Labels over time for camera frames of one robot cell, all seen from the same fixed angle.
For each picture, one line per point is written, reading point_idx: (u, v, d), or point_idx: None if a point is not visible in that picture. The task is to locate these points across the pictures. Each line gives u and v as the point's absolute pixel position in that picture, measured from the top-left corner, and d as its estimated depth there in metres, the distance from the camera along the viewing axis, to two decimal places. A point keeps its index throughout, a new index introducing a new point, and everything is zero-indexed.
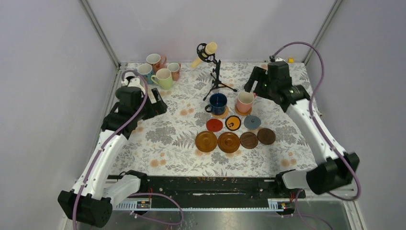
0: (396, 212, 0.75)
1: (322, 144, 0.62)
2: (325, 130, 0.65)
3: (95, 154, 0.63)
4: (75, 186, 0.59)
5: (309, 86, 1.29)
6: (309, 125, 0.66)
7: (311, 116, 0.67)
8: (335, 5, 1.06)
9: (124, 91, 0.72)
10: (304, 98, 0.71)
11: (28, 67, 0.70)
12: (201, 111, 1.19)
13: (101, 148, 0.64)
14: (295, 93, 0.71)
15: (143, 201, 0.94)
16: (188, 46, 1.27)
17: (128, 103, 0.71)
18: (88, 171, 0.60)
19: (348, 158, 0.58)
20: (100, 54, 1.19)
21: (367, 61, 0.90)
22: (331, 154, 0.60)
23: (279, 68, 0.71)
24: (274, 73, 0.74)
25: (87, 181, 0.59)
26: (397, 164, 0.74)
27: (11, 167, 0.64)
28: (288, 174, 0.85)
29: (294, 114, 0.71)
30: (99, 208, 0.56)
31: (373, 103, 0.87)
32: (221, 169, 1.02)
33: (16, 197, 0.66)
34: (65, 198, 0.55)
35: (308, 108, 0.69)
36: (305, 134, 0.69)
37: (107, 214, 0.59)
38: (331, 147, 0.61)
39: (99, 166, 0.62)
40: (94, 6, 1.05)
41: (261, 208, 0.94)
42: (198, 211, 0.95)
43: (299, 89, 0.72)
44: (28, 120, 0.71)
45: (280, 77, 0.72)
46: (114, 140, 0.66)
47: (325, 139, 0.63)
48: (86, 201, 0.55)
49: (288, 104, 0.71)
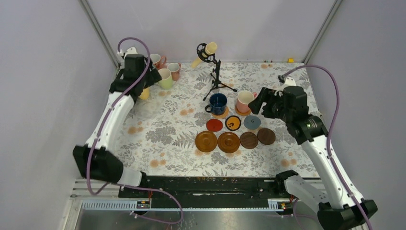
0: (395, 212, 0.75)
1: (339, 189, 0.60)
2: (343, 173, 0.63)
3: (107, 112, 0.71)
4: (89, 141, 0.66)
5: (309, 86, 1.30)
6: (326, 166, 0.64)
7: (329, 156, 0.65)
8: (335, 5, 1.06)
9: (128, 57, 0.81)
10: (321, 134, 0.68)
11: (28, 67, 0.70)
12: (201, 111, 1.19)
13: (112, 107, 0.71)
14: (311, 128, 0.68)
15: (143, 201, 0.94)
16: (188, 46, 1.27)
17: (133, 68, 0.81)
18: (101, 127, 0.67)
19: (365, 207, 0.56)
20: (100, 54, 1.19)
21: (367, 61, 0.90)
22: (348, 201, 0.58)
23: (296, 98, 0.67)
24: (290, 101, 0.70)
25: (100, 136, 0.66)
26: (397, 164, 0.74)
27: (11, 167, 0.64)
28: (294, 187, 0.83)
29: (309, 151, 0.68)
30: (112, 161, 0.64)
31: (373, 103, 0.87)
32: (221, 169, 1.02)
33: (16, 197, 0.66)
34: (80, 152, 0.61)
35: (325, 146, 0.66)
36: (320, 173, 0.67)
37: (116, 171, 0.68)
38: (349, 193, 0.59)
39: (111, 122, 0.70)
40: (94, 6, 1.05)
41: (261, 208, 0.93)
42: (198, 211, 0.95)
43: (316, 122, 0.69)
44: (28, 120, 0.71)
45: (297, 107, 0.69)
46: (123, 99, 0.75)
47: (343, 183, 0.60)
48: (101, 154, 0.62)
49: (304, 138, 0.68)
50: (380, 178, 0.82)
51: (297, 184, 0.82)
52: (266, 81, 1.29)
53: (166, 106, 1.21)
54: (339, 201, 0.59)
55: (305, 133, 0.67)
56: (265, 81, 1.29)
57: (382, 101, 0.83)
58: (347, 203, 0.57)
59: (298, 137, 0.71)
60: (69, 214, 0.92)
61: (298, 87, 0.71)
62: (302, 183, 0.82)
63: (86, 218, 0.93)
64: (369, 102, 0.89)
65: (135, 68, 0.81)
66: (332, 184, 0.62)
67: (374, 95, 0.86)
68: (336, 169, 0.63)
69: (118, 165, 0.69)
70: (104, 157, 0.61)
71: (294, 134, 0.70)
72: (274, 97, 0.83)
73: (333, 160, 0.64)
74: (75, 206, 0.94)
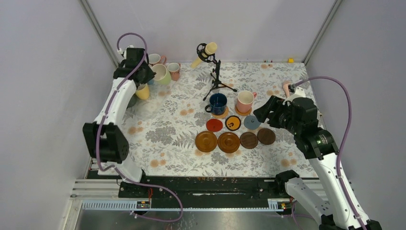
0: (396, 213, 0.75)
1: (345, 211, 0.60)
2: (351, 193, 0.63)
3: (112, 94, 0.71)
4: (97, 120, 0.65)
5: (309, 86, 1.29)
6: (334, 185, 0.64)
7: (338, 176, 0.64)
8: (335, 6, 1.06)
9: (129, 48, 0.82)
10: (332, 152, 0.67)
11: (28, 68, 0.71)
12: (201, 111, 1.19)
13: (117, 88, 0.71)
14: (321, 144, 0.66)
15: (143, 201, 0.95)
16: (188, 46, 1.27)
17: (134, 58, 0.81)
18: (107, 107, 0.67)
19: (370, 229, 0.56)
20: (100, 54, 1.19)
21: (367, 61, 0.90)
22: (354, 222, 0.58)
23: (306, 112, 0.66)
24: (299, 114, 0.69)
25: (108, 114, 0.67)
26: (398, 165, 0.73)
27: (11, 167, 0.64)
28: (296, 191, 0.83)
29: (317, 168, 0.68)
30: (120, 137, 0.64)
31: (373, 104, 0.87)
32: (221, 169, 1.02)
33: (15, 197, 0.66)
34: (89, 128, 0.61)
35: (335, 166, 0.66)
36: (327, 191, 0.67)
37: (124, 149, 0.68)
38: (355, 214, 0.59)
39: (116, 104, 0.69)
40: (94, 6, 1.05)
41: (261, 208, 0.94)
42: (197, 211, 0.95)
43: (327, 137, 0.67)
44: (28, 120, 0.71)
45: (306, 120, 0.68)
46: (127, 83, 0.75)
47: (350, 204, 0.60)
48: (110, 129, 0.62)
49: (313, 154, 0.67)
50: (380, 178, 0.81)
51: (298, 189, 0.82)
52: (266, 81, 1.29)
53: (166, 106, 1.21)
54: (344, 222, 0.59)
55: (313, 149, 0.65)
56: (265, 81, 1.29)
57: (381, 101, 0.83)
58: (353, 225, 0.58)
59: (307, 152, 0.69)
60: (69, 214, 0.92)
61: (309, 101, 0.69)
62: (304, 188, 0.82)
63: (87, 218, 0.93)
64: (368, 102, 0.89)
65: (137, 60, 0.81)
66: (339, 204, 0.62)
67: (374, 96, 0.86)
68: (343, 189, 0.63)
69: (126, 143, 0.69)
70: (111, 132, 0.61)
71: (303, 149, 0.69)
72: (282, 107, 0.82)
73: (343, 180, 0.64)
74: (75, 206, 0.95)
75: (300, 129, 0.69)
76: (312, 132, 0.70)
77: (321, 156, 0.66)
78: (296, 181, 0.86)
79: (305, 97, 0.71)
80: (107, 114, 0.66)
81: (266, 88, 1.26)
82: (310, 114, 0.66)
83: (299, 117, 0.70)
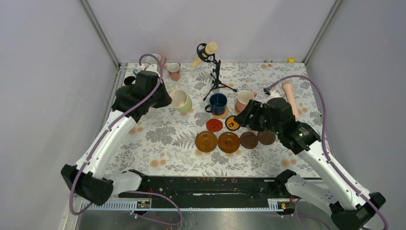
0: (396, 213, 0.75)
1: (347, 191, 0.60)
2: (345, 173, 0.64)
3: (103, 133, 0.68)
4: (78, 163, 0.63)
5: (309, 86, 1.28)
6: (328, 171, 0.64)
7: (329, 160, 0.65)
8: (335, 5, 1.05)
9: (141, 74, 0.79)
10: (315, 140, 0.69)
11: (28, 67, 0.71)
12: (201, 111, 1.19)
13: (108, 128, 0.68)
14: (303, 136, 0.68)
15: (143, 201, 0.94)
16: (188, 46, 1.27)
17: (142, 86, 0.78)
18: (93, 150, 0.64)
19: (375, 201, 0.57)
20: (100, 54, 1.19)
21: (367, 61, 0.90)
22: (359, 201, 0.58)
23: (282, 110, 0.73)
24: (277, 114, 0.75)
25: (90, 159, 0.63)
26: (399, 165, 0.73)
27: (11, 167, 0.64)
28: (298, 189, 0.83)
29: (308, 159, 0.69)
30: (99, 187, 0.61)
31: (373, 103, 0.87)
32: (221, 169, 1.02)
33: (15, 198, 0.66)
34: (68, 173, 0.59)
35: (323, 152, 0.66)
36: (324, 178, 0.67)
37: (106, 194, 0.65)
38: (357, 192, 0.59)
39: (103, 146, 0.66)
40: (94, 6, 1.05)
41: (261, 208, 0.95)
42: (197, 211, 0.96)
43: (307, 130, 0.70)
44: (27, 120, 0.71)
45: (284, 118, 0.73)
46: (122, 121, 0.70)
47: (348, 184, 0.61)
48: (86, 180, 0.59)
49: (299, 147, 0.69)
50: (381, 178, 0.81)
51: (300, 186, 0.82)
52: (266, 81, 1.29)
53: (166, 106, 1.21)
54: (350, 203, 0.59)
55: (298, 142, 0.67)
56: (265, 81, 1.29)
57: (381, 101, 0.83)
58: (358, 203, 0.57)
59: (294, 148, 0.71)
60: (69, 214, 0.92)
61: (280, 101, 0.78)
62: (305, 183, 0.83)
63: (87, 218, 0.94)
64: (369, 102, 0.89)
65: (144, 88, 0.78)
66: (339, 187, 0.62)
67: (374, 96, 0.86)
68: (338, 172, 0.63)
69: (109, 187, 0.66)
70: (87, 185, 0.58)
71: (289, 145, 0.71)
72: (260, 109, 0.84)
73: (334, 163, 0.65)
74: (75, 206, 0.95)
75: (281, 127, 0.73)
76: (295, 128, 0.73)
77: (306, 147, 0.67)
78: (295, 179, 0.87)
79: (276, 99, 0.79)
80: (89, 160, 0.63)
81: None
82: (286, 111, 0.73)
83: (278, 117, 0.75)
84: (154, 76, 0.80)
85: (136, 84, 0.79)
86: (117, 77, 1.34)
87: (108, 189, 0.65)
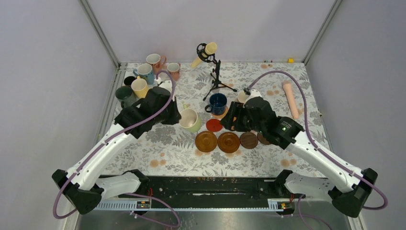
0: (397, 212, 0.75)
1: (341, 174, 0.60)
2: (333, 156, 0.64)
3: (98, 145, 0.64)
4: (69, 170, 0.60)
5: (309, 86, 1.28)
6: (318, 159, 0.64)
7: (316, 148, 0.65)
8: (335, 5, 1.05)
9: (152, 91, 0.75)
10: (299, 131, 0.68)
11: (28, 67, 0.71)
12: (201, 111, 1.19)
13: (105, 142, 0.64)
14: (287, 130, 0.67)
15: (143, 201, 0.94)
16: (188, 46, 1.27)
17: (151, 103, 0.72)
18: (85, 161, 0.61)
19: (369, 178, 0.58)
20: (100, 54, 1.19)
21: (367, 61, 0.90)
22: (353, 180, 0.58)
23: (261, 109, 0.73)
24: (258, 114, 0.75)
25: (80, 170, 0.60)
26: (399, 165, 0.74)
27: (11, 167, 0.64)
28: (298, 186, 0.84)
29: (296, 151, 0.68)
30: (84, 198, 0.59)
31: (373, 104, 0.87)
32: (221, 169, 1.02)
33: (15, 198, 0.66)
34: (57, 178, 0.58)
35: (309, 140, 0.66)
36: (315, 166, 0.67)
37: (92, 204, 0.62)
38: (349, 173, 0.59)
39: (95, 160, 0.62)
40: (94, 6, 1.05)
41: (261, 208, 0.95)
42: (197, 211, 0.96)
43: (289, 122, 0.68)
44: (28, 121, 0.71)
45: (266, 115, 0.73)
46: (120, 137, 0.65)
47: (339, 166, 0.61)
48: (72, 191, 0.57)
49: (286, 142, 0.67)
50: (381, 178, 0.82)
51: (298, 181, 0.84)
52: (266, 81, 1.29)
53: None
54: (346, 185, 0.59)
55: (284, 137, 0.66)
56: (265, 81, 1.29)
57: (381, 101, 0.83)
58: (354, 183, 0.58)
59: (281, 144, 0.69)
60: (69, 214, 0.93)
61: (257, 100, 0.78)
62: (303, 178, 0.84)
63: (87, 218, 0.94)
64: (368, 102, 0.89)
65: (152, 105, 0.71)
66: (332, 172, 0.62)
67: (374, 96, 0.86)
68: (327, 156, 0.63)
69: (97, 198, 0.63)
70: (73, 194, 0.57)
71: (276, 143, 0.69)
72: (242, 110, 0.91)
73: (321, 149, 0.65)
74: None
75: (265, 126, 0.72)
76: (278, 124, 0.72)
77: (292, 140, 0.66)
78: (294, 178, 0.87)
79: (252, 98, 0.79)
80: (79, 171, 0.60)
81: (265, 88, 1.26)
82: (265, 110, 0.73)
83: (260, 116, 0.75)
84: (166, 95, 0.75)
85: (145, 99, 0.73)
86: (117, 77, 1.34)
87: (96, 199, 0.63)
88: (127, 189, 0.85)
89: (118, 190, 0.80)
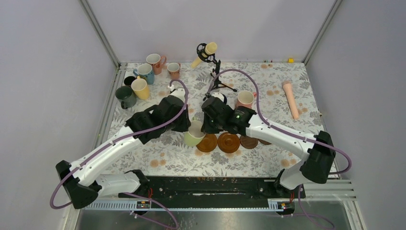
0: (397, 212, 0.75)
1: (296, 143, 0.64)
2: (286, 129, 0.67)
3: (105, 144, 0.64)
4: (73, 164, 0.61)
5: (309, 86, 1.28)
6: (274, 135, 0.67)
7: (269, 125, 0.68)
8: (335, 5, 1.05)
9: (166, 99, 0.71)
10: (252, 115, 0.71)
11: (28, 67, 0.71)
12: (201, 111, 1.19)
13: (112, 142, 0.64)
14: (242, 117, 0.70)
15: (143, 201, 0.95)
16: (188, 46, 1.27)
17: (163, 111, 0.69)
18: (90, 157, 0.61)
19: (320, 140, 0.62)
20: (100, 54, 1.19)
21: (367, 61, 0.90)
22: (308, 145, 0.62)
23: (212, 106, 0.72)
24: (211, 112, 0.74)
25: (84, 166, 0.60)
26: (398, 165, 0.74)
27: (11, 168, 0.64)
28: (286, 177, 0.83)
29: (254, 133, 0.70)
30: (79, 193, 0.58)
31: (373, 104, 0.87)
32: (221, 169, 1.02)
33: (15, 198, 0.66)
34: (61, 169, 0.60)
35: (262, 120, 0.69)
36: (275, 143, 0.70)
37: (86, 201, 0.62)
38: (302, 139, 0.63)
39: (101, 158, 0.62)
40: (94, 6, 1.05)
41: (262, 208, 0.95)
42: (198, 211, 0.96)
43: (242, 110, 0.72)
44: (28, 121, 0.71)
45: (219, 110, 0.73)
46: (128, 140, 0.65)
47: (293, 136, 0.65)
48: (71, 186, 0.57)
49: (243, 129, 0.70)
50: (381, 178, 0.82)
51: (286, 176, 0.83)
52: (266, 81, 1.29)
53: None
54: (303, 152, 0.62)
55: (240, 124, 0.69)
56: (265, 81, 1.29)
57: (380, 101, 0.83)
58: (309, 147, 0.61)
59: (239, 132, 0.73)
60: (69, 214, 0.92)
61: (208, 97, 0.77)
62: (288, 171, 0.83)
63: (87, 218, 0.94)
64: (368, 102, 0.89)
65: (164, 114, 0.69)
66: (289, 143, 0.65)
67: (374, 96, 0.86)
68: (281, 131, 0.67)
69: (93, 196, 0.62)
70: (71, 187, 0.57)
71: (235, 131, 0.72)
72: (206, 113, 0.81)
73: (274, 125, 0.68)
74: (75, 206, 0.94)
75: (221, 120, 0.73)
76: (231, 113, 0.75)
77: (247, 124, 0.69)
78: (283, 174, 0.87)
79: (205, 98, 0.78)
80: (82, 166, 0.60)
81: (266, 89, 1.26)
82: (216, 105, 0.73)
83: (212, 113, 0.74)
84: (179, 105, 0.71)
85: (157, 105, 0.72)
86: (117, 77, 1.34)
87: (93, 197, 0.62)
88: (126, 188, 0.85)
89: (117, 189, 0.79)
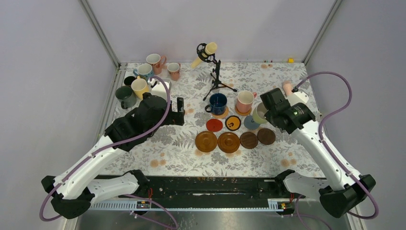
0: (397, 212, 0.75)
1: (337, 171, 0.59)
2: (336, 153, 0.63)
3: (85, 158, 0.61)
4: (57, 178, 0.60)
5: (309, 86, 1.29)
6: (320, 150, 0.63)
7: (321, 140, 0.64)
8: (335, 5, 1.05)
9: (145, 101, 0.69)
10: (310, 120, 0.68)
11: (28, 67, 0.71)
12: (201, 111, 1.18)
13: (92, 155, 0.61)
14: (298, 115, 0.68)
15: (143, 201, 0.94)
16: (188, 46, 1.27)
17: (143, 116, 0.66)
18: (71, 172, 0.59)
19: (365, 183, 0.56)
20: (100, 54, 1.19)
21: (366, 61, 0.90)
22: (348, 180, 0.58)
23: (272, 94, 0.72)
24: (268, 102, 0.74)
25: (66, 181, 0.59)
26: (399, 165, 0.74)
27: (11, 168, 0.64)
28: (295, 184, 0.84)
29: (301, 138, 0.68)
30: (66, 207, 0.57)
31: (372, 103, 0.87)
32: (221, 169, 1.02)
33: (16, 198, 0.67)
34: (45, 185, 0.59)
35: (317, 131, 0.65)
36: (315, 156, 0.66)
37: (79, 210, 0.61)
38: (346, 172, 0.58)
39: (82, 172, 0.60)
40: (94, 6, 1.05)
41: (261, 208, 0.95)
42: (197, 211, 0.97)
43: (303, 109, 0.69)
44: (27, 121, 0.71)
45: (276, 101, 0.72)
46: (107, 152, 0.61)
47: (339, 164, 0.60)
48: (55, 201, 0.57)
49: (293, 126, 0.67)
50: (381, 178, 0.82)
51: (297, 179, 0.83)
52: (266, 81, 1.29)
53: None
54: (338, 183, 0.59)
55: (293, 121, 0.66)
56: (265, 81, 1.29)
57: (380, 101, 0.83)
58: (348, 183, 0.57)
59: (287, 127, 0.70)
60: None
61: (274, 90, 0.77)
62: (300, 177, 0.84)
63: (87, 218, 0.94)
64: (368, 102, 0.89)
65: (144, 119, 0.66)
66: (330, 166, 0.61)
67: (374, 96, 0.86)
68: (330, 152, 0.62)
69: (83, 205, 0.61)
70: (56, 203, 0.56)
71: (283, 124, 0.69)
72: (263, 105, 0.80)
73: (325, 143, 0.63)
74: None
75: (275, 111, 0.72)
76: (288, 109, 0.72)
77: (299, 124, 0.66)
78: (290, 176, 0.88)
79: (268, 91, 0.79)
80: (65, 181, 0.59)
81: (265, 88, 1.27)
82: (276, 96, 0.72)
83: (268, 102, 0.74)
84: (159, 107, 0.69)
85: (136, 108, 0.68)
86: (117, 77, 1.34)
87: (84, 206, 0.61)
88: (126, 189, 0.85)
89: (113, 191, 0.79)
